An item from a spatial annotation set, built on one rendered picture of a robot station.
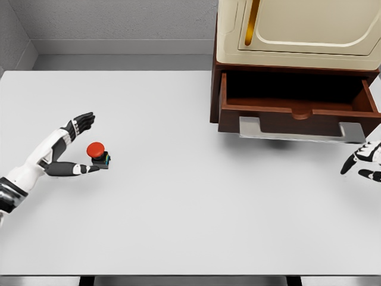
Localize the cream and brown cabinet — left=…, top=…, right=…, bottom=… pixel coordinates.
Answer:
left=210, top=0, right=381, bottom=125

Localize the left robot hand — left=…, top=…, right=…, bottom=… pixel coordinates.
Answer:
left=18, top=111, right=101, bottom=184

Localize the grey drawer handle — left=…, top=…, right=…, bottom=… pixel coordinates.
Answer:
left=239, top=116, right=366, bottom=144

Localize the gold cabinet door handle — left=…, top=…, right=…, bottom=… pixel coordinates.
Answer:
left=243, top=0, right=261, bottom=46

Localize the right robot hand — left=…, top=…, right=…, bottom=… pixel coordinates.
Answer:
left=340, top=140, right=381, bottom=183

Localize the red mushroom button switch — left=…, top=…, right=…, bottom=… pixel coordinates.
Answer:
left=86, top=142, right=111, bottom=170

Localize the brown wooden drawer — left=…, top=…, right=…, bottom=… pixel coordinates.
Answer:
left=218, top=71, right=381, bottom=142

